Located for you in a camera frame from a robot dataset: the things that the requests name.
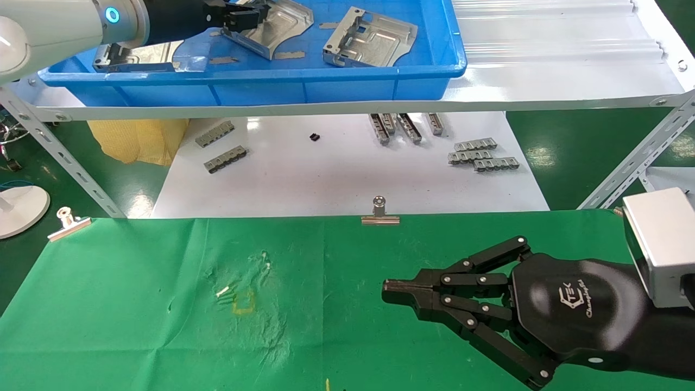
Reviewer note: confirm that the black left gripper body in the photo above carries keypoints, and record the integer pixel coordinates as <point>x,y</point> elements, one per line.
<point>174,19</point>

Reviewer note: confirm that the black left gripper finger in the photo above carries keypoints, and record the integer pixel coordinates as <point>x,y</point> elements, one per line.
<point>244,20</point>
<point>233,4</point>

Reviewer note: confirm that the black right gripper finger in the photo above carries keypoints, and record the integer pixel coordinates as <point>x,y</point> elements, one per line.
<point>472,279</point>
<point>478,323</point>

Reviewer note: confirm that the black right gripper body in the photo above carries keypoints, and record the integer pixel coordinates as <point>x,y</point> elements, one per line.
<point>575,309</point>

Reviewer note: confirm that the silver sheet metal bracket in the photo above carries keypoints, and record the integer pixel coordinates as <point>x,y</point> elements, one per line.
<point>282,24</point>
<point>136,58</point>
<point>369,41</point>

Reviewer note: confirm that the blue plastic bin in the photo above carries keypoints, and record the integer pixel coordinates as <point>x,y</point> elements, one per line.
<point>326,87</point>

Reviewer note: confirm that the yellow mesh bag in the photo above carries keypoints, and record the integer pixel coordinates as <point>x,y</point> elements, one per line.
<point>138,141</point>

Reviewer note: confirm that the white background shelving rack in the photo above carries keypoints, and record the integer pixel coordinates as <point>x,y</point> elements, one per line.
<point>668,176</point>

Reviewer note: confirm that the white metal shelf rack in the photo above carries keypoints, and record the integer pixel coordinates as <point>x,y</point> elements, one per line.
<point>543,81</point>

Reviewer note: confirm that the white round stand base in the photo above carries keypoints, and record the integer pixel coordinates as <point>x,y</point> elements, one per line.
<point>24,209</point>

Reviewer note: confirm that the green table cloth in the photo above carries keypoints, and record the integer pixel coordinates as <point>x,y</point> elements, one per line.
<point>136,326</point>

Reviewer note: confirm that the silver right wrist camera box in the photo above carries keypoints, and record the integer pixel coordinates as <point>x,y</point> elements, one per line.
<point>662,244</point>

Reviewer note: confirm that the grey metal rail bar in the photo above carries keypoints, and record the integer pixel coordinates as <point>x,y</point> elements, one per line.
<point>389,123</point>
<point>379,130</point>
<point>436,124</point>
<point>410,128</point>

